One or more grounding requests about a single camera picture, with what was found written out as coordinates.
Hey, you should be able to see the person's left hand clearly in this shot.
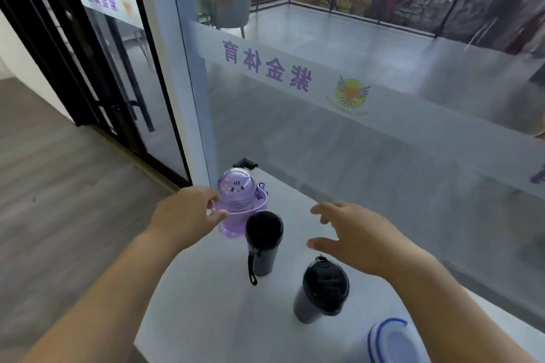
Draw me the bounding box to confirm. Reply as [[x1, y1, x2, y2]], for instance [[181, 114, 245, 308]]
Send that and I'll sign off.
[[144, 186, 229, 253]]

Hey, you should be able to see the person's right hand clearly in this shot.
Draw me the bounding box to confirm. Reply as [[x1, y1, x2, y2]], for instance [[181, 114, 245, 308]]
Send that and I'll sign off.
[[306, 201, 431, 278]]

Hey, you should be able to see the purple cartoon kids bottle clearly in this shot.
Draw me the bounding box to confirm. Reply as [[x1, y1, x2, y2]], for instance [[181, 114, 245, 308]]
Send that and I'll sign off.
[[211, 167, 270, 240]]

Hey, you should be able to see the black tumbler with strap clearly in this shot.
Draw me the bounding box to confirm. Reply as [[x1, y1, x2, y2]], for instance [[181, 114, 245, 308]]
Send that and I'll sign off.
[[245, 210, 285, 287]]

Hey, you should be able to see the white bottle blue rim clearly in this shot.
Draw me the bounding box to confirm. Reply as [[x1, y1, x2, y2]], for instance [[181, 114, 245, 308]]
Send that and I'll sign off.
[[367, 318, 431, 363]]

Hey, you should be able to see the person's right forearm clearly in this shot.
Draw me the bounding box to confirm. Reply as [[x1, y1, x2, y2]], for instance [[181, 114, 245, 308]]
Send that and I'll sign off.
[[383, 247, 537, 363]]

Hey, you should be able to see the person's left forearm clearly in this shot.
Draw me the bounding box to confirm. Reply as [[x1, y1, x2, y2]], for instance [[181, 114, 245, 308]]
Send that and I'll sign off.
[[19, 229, 188, 363]]

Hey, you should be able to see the white table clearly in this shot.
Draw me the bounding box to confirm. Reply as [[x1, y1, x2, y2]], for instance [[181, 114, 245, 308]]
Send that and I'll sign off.
[[133, 164, 545, 363]]

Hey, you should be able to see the frosted window band purple print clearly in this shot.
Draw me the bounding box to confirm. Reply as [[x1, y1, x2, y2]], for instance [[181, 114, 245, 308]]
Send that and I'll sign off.
[[187, 20, 545, 202]]

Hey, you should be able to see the black framed glass door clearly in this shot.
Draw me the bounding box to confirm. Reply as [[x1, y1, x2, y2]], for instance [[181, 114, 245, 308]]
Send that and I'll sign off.
[[0, 0, 192, 189]]

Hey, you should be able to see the grey upholstered chair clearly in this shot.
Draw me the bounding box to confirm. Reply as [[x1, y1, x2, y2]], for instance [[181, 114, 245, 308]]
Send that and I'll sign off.
[[211, 0, 253, 39]]

